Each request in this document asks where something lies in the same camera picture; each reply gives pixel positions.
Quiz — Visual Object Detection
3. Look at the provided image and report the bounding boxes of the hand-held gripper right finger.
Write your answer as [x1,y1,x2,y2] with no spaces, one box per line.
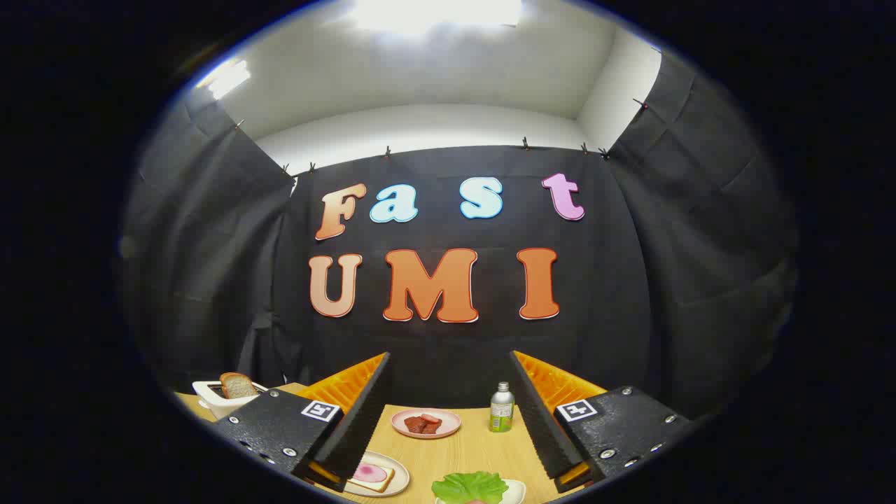
[509,350,694,493]

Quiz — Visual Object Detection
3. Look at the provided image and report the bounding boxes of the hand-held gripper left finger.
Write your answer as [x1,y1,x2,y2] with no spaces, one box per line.
[213,352,393,492]

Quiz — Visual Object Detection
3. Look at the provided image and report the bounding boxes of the green lettuce leaf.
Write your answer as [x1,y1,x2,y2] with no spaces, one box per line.
[431,471,510,504]

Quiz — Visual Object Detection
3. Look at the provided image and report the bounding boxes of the toasted brown bread slice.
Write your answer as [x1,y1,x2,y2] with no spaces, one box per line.
[220,372,258,400]

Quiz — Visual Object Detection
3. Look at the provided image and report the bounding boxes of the silver bottle with green label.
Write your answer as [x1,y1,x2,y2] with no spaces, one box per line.
[489,381,515,433]

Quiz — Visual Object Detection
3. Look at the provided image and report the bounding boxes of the white bread slice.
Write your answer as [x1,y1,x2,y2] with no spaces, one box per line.
[349,462,395,493]

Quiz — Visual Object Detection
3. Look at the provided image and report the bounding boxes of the small oval white plate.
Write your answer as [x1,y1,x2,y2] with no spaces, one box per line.
[434,479,526,504]

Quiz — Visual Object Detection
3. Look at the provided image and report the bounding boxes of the round white plate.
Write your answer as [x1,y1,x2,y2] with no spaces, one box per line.
[343,451,410,498]

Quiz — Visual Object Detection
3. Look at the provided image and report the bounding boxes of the pink plate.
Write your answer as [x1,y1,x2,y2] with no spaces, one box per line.
[391,408,462,440]

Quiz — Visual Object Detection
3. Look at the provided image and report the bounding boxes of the white toaster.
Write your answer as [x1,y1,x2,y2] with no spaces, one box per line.
[192,378,270,420]

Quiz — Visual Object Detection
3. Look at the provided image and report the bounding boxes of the black backdrop cloth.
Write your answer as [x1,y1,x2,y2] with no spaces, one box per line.
[119,49,799,421]

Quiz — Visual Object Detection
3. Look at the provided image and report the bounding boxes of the ceiling light panel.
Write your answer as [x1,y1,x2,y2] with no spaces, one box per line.
[196,59,251,99]
[350,0,522,32]

